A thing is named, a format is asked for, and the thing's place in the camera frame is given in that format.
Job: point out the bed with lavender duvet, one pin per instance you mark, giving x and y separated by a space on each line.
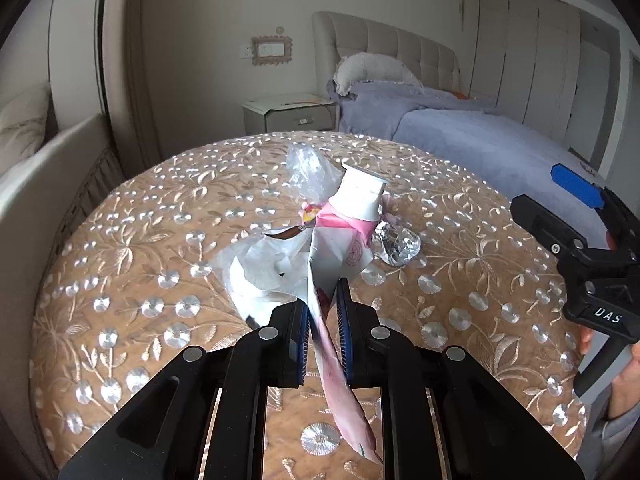
475 140

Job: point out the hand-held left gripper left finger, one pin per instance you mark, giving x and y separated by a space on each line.
300 332

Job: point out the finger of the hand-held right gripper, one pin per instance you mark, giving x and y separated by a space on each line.
575 185
542 225

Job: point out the white ruffled pillow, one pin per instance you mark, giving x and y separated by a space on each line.
375 67

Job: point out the pink snack wrapper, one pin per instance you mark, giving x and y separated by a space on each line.
311 214

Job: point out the beige nightstand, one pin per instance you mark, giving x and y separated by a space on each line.
295 119

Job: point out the person's right forearm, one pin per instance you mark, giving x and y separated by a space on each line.
615 450

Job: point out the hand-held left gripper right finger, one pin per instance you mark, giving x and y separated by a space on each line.
344 320

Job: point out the papers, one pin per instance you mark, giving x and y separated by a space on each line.
295 100

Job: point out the crumpled silver foil wrapper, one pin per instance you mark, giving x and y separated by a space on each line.
397 245

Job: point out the person's right hand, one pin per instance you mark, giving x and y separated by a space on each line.
627 385

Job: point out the orange item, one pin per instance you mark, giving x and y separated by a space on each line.
460 93

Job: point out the beige cushion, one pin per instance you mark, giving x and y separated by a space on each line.
20 130

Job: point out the beige wardrobe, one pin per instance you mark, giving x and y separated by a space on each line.
545 60

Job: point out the framed wall switch panel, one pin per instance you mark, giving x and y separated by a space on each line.
271 49

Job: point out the round table with embroidered cloth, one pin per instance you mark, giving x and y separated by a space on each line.
150 260

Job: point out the pink plastic packaging bag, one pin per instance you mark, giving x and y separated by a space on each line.
335 255

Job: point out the dark door frame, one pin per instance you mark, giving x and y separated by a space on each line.
112 60

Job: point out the beige sofa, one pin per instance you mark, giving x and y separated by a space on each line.
45 200

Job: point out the beige upholstered bed headboard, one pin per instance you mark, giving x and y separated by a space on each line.
390 40

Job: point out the gold wall lamp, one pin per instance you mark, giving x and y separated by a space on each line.
461 7

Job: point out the clear plastic bag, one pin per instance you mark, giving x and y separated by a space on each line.
312 170

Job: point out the brown wrapper piece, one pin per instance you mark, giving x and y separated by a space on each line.
282 234

